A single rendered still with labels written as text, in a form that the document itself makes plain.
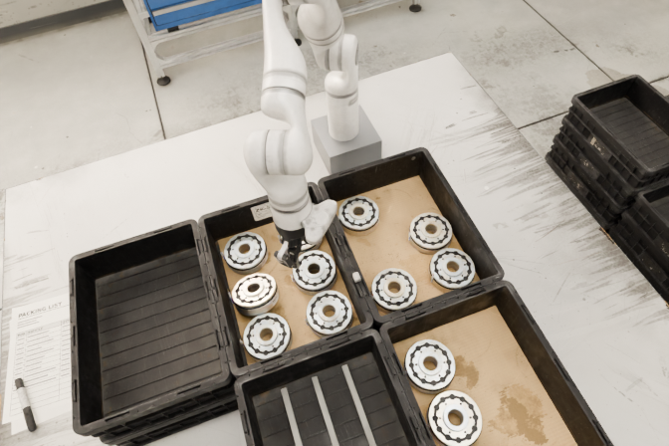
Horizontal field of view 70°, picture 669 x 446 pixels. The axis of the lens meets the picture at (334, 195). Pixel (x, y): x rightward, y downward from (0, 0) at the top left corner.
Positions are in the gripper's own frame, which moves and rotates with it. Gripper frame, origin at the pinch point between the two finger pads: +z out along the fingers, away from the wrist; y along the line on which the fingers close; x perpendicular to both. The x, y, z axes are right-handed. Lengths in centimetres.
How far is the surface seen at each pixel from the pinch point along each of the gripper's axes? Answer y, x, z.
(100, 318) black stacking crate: 27, -41, 17
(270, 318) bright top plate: 11.4, -3.6, 14.4
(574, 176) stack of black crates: -105, 59, 70
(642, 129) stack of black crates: -121, 75, 51
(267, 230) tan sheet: -9.3, -17.1, 17.3
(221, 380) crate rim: 28.1, -3.4, 7.4
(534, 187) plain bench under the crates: -60, 42, 30
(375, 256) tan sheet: -13.8, 11.1, 17.3
